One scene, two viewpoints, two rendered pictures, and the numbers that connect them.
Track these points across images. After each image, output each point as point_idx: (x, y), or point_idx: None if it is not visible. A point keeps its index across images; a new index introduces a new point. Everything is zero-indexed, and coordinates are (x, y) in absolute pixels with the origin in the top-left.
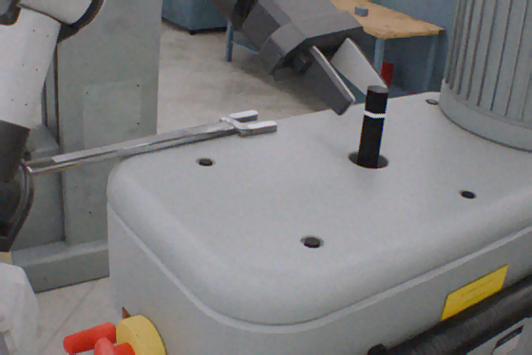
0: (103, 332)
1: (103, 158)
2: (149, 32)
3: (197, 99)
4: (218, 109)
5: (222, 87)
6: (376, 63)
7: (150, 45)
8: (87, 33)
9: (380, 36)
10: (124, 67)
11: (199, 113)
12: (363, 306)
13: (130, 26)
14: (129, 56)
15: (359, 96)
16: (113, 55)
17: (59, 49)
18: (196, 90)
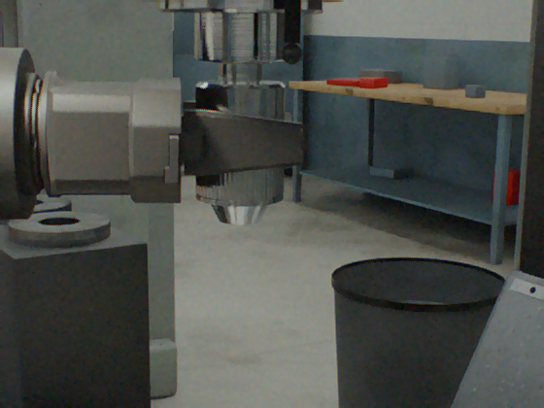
0: None
1: None
2: (155, 28)
3: (252, 235)
4: (280, 244)
5: (288, 224)
6: (500, 153)
7: (157, 47)
8: (62, 18)
9: (503, 111)
10: (120, 78)
11: (255, 248)
12: None
13: (126, 15)
14: (127, 61)
15: (480, 213)
16: (103, 57)
17: (20, 43)
18: (251, 227)
